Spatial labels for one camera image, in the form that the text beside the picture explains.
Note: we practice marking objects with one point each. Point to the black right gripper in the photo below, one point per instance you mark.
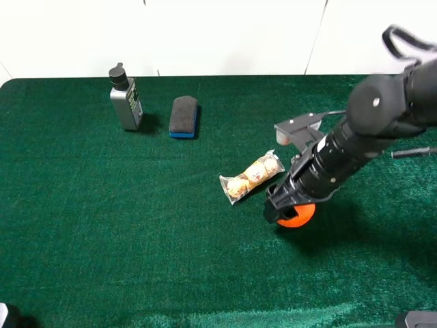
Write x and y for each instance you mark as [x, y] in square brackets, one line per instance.
[313, 177]

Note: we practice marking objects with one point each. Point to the blue and grey board eraser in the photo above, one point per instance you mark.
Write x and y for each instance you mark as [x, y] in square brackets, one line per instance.
[183, 118]

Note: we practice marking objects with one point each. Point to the orange fruit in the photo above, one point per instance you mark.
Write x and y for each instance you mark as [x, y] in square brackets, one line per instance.
[297, 216]

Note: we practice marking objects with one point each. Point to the grey bottle with black cap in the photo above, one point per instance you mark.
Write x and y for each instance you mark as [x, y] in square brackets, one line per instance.
[125, 98]

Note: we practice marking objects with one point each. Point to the clear pack of chocolate balls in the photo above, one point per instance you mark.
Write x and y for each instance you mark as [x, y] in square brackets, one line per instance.
[261, 170]

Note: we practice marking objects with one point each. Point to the dark object bottom right corner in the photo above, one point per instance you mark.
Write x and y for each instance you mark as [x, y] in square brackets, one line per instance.
[417, 319]

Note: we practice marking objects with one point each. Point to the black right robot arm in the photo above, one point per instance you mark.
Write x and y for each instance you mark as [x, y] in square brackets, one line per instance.
[381, 109]

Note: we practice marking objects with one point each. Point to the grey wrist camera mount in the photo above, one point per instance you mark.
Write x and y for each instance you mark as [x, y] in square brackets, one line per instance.
[301, 131]

